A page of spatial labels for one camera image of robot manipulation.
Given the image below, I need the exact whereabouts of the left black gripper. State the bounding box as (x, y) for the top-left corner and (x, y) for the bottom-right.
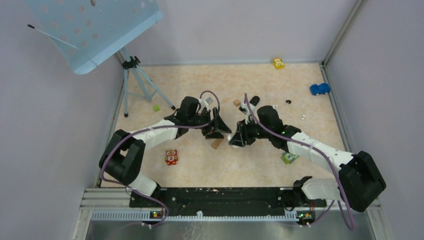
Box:
(188, 107), (232, 139)

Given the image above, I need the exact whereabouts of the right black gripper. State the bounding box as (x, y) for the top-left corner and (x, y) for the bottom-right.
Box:
(230, 116), (272, 147)

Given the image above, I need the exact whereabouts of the white earbud charging case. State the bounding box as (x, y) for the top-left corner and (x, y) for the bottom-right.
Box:
(227, 135), (239, 149)

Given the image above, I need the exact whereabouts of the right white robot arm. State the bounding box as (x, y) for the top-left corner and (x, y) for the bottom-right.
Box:
(229, 105), (387, 212)

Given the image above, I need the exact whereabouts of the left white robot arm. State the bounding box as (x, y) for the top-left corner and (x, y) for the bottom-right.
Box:
(99, 96), (232, 207)

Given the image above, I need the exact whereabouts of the black oval charging case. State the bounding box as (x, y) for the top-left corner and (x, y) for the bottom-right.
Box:
(249, 95), (260, 106)

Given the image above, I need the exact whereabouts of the wooden arch block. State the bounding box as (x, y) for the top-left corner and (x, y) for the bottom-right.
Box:
(211, 138), (224, 150)

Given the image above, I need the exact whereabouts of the small wooden cube far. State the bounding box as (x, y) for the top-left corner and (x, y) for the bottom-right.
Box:
(233, 99), (241, 107)

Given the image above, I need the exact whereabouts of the green owl number block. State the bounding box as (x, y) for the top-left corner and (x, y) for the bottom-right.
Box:
(281, 152), (299, 165)

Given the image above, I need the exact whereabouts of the red owl number block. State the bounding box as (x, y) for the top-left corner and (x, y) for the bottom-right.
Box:
(165, 149), (179, 166)

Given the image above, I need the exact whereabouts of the small green cube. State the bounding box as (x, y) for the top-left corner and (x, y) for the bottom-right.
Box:
(153, 105), (161, 112)

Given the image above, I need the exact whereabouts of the yellow toy car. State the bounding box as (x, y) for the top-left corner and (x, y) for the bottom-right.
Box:
(272, 57), (285, 70)

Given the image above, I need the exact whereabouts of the light blue tripod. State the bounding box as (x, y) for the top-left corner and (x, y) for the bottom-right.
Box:
(118, 47), (176, 118)

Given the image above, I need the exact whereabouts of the blue toy car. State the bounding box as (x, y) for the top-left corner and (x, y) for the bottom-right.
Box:
(309, 83), (331, 96)

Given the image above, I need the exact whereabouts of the light blue perforated stand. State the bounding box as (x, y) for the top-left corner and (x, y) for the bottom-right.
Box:
(25, 0), (164, 75)

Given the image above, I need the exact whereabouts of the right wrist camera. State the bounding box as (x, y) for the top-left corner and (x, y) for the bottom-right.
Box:
(238, 103), (256, 116)

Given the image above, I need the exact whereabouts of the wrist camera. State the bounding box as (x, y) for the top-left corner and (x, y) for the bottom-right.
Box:
(198, 97), (214, 109)
(238, 103), (256, 116)

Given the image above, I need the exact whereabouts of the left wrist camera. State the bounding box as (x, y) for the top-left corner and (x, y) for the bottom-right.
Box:
(198, 97), (214, 109)

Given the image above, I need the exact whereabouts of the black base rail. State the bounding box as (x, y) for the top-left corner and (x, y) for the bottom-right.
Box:
(129, 187), (327, 217)

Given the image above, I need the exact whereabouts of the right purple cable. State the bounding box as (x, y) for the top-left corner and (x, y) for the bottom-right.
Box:
(243, 93), (357, 231)

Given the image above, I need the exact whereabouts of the white slotted cable duct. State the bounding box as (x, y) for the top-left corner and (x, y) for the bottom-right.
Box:
(91, 210), (298, 222)

